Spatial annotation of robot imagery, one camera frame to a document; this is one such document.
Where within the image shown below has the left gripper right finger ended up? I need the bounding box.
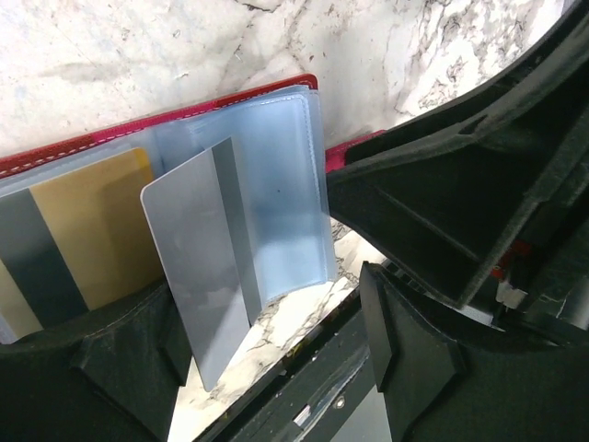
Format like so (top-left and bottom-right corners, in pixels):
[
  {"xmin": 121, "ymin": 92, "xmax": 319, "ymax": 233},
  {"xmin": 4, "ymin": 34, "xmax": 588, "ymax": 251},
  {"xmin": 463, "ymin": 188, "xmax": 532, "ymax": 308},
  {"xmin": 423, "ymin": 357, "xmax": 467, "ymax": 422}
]
[{"xmin": 359, "ymin": 262, "xmax": 588, "ymax": 441}]

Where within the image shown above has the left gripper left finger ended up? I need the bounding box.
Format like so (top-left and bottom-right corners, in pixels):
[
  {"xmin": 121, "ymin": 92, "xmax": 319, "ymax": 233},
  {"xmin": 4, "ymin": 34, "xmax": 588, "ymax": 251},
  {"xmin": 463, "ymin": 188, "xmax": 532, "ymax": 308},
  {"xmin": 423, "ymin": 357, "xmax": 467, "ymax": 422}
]
[{"xmin": 1, "ymin": 282, "xmax": 191, "ymax": 441}]

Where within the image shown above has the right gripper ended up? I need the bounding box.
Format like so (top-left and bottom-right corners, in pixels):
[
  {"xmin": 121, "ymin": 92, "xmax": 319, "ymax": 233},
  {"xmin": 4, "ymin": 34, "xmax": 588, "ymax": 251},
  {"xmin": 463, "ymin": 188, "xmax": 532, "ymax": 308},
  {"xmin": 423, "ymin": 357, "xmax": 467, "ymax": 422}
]
[{"xmin": 328, "ymin": 1, "xmax": 588, "ymax": 332}]

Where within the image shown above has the red card holder wallet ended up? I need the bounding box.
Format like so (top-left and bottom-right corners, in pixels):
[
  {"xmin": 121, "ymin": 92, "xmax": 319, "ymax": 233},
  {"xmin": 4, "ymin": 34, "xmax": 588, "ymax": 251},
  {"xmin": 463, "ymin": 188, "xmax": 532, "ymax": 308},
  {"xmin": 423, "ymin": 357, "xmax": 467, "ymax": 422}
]
[{"xmin": 0, "ymin": 73, "xmax": 387, "ymax": 344}]

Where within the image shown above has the gold credit card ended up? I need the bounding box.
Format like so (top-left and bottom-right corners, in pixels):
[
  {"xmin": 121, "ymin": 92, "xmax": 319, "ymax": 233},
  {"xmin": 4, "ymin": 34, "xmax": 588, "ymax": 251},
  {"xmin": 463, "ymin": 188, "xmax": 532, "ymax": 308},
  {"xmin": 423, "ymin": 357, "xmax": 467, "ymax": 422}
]
[{"xmin": 1, "ymin": 147, "xmax": 163, "ymax": 343}]

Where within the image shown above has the silver grey card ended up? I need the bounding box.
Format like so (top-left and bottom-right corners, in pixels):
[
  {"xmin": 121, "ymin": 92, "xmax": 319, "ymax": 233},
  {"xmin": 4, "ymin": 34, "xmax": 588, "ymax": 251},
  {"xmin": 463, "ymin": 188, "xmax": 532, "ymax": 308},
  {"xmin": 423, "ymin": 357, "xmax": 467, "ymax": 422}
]
[{"xmin": 140, "ymin": 138, "xmax": 261, "ymax": 390}]

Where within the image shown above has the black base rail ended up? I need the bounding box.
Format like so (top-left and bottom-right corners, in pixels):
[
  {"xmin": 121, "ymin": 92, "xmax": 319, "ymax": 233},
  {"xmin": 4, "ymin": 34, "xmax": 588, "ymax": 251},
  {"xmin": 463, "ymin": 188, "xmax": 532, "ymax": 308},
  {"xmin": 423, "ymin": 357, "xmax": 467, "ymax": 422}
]
[{"xmin": 192, "ymin": 262, "xmax": 415, "ymax": 442}]

